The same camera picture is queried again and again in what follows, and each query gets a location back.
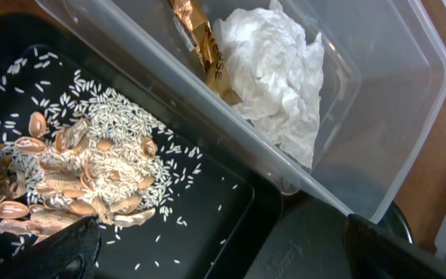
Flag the clear plastic bin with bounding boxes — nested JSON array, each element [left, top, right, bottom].
[[41, 1, 446, 222]]

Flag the round black tray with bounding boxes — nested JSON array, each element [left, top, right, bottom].
[[245, 191, 416, 279]]

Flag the white napkin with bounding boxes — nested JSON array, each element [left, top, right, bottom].
[[213, 1, 324, 168]]

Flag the black rectangular tray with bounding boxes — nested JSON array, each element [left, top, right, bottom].
[[0, 13, 282, 278]]

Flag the gold foil wrapper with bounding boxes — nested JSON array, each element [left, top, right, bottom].
[[168, 0, 242, 105]]

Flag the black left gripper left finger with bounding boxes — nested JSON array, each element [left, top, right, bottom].
[[0, 217, 101, 279]]

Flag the food scraps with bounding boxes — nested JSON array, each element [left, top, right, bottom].
[[0, 71, 195, 251]]

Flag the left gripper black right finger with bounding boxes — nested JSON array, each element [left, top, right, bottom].
[[343, 214, 446, 279]]

